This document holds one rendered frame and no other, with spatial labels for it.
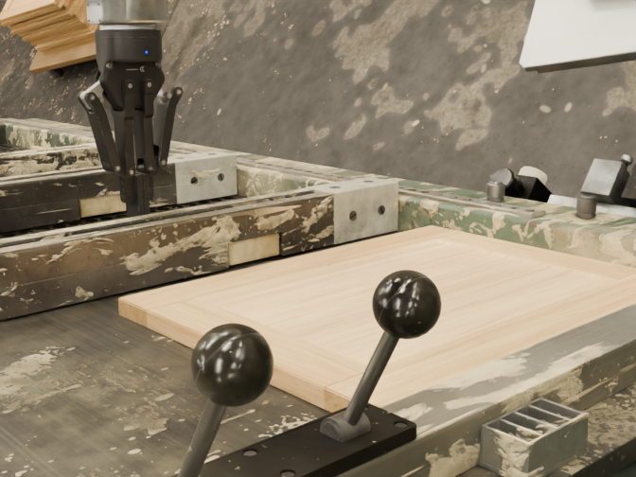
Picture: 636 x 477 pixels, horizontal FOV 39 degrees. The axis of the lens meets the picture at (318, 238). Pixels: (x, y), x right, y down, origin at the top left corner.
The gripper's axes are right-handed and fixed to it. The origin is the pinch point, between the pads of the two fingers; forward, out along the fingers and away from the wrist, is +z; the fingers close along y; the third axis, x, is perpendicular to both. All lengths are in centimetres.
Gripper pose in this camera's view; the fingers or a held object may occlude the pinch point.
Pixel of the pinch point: (137, 202)
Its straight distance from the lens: 108.7
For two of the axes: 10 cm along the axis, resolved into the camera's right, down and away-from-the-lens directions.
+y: -7.5, 1.6, -6.5
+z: 0.1, 9.7, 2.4
